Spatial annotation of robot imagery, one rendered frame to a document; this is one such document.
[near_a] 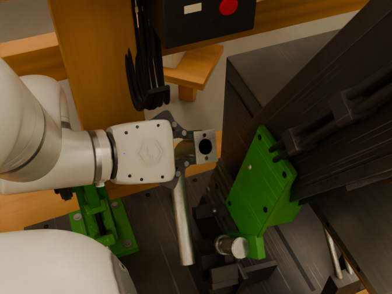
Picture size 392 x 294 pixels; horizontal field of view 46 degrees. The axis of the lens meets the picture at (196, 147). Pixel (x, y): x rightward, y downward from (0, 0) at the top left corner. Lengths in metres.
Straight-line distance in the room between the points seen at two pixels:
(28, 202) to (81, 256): 0.99
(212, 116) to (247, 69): 1.67
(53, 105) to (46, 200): 0.66
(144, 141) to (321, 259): 0.54
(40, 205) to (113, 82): 0.41
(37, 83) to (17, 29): 2.88
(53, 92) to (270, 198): 0.39
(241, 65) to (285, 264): 0.45
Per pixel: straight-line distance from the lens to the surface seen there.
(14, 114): 0.35
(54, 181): 0.69
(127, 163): 0.72
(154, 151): 0.73
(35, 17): 3.58
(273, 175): 0.77
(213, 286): 0.95
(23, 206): 1.23
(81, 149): 0.69
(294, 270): 1.07
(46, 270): 0.24
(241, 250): 0.86
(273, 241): 1.09
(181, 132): 0.76
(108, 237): 0.99
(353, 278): 0.96
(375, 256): 0.85
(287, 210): 0.84
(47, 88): 0.61
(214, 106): 2.68
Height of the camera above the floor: 1.83
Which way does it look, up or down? 48 degrees down
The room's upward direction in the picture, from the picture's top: straight up
